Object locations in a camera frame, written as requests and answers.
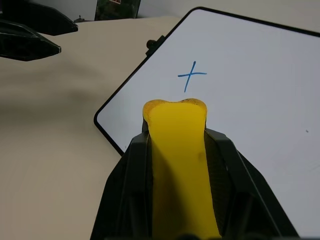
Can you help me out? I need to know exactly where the whiteboard with black frame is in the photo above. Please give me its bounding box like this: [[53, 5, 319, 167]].
[[93, 6, 320, 238]]

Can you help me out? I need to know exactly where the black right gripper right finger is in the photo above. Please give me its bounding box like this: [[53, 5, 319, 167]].
[[204, 126, 300, 240]]

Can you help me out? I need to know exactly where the dark green background box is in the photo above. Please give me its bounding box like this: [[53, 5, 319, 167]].
[[94, 0, 141, 21]]

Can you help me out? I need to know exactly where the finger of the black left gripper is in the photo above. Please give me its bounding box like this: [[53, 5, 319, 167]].
[[0, 0, 79, 36], [0, 19, 62, 62]]

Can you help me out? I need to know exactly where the black whiteboard edge clip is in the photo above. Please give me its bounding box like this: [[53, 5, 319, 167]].
[[145, 34, 166, 57]]

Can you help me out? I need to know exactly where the yellow whiteboard eraser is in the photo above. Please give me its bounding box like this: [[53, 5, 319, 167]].
[[142, 98, 222, 239]]

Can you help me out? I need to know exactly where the blue cross drawing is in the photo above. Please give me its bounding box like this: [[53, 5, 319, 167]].
[[177, 60, 208, 94]]

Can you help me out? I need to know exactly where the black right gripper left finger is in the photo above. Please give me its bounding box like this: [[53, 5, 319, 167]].
[[89, 119, 154, 240]]

